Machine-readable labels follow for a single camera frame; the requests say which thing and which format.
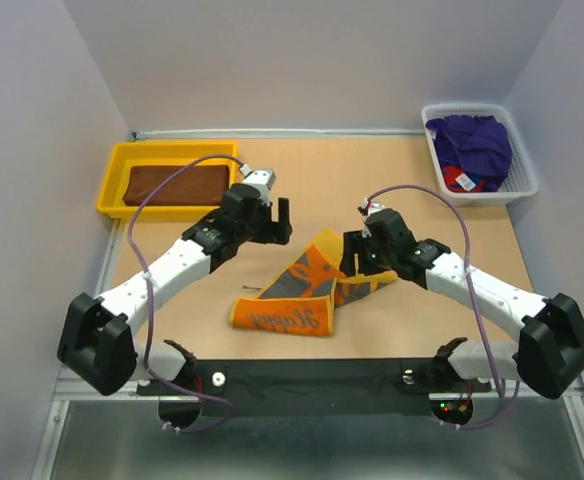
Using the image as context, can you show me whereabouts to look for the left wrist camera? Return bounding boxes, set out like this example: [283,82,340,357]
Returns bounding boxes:
[239,164,276,203]

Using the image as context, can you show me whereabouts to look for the aluminium frame rail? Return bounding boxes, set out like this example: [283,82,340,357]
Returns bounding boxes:
[55,342,584,400]

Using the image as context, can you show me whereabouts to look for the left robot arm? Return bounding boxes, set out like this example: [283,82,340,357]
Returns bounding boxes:
[57,169,292,396]

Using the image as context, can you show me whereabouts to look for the brown towel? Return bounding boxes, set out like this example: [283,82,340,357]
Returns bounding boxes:
[123,165,230,207]

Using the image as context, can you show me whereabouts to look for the purple towel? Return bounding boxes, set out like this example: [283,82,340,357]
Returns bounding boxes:
[425,115,513,193]

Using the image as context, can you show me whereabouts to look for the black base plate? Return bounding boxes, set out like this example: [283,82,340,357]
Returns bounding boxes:
[137,358,490,429]

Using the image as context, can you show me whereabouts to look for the white plastic basket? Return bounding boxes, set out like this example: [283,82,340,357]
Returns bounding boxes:
[421,103,538,206]

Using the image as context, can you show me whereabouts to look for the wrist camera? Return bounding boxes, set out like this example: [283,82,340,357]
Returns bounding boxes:
[357,198,386,218]
[239,164,276,203]

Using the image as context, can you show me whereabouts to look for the red blue towel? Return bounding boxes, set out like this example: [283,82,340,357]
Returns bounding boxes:
[441,165,485,193]

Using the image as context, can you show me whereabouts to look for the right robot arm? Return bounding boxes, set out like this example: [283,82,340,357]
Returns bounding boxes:
[339,207,584,399]

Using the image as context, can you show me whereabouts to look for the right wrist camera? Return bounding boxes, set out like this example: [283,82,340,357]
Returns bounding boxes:
[357,198,386,218]

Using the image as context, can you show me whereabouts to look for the orange towel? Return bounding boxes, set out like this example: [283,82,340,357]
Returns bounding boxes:
[229,229,397,337]

